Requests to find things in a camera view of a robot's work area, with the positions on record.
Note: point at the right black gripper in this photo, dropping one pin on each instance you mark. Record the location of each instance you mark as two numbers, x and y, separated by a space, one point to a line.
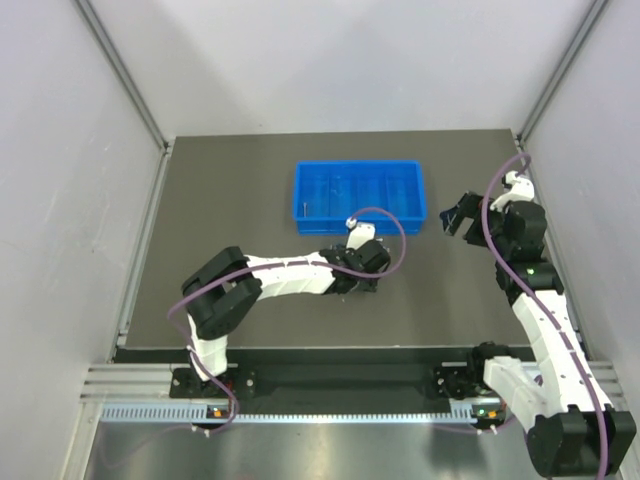
470 216

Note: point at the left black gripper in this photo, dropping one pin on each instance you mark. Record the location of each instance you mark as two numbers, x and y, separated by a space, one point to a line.
357 284

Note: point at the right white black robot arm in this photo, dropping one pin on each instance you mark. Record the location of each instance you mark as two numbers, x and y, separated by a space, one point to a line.
571 426

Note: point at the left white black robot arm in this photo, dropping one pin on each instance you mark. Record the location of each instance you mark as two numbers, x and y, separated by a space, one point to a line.
222 292

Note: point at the blue plastic divided bin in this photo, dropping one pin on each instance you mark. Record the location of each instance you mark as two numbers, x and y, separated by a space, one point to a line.
334 190

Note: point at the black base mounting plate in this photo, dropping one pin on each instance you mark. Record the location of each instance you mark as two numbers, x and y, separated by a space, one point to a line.
431 372

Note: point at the grey slotted cable duct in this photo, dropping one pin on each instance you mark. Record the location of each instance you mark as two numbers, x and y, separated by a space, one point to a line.
457 413

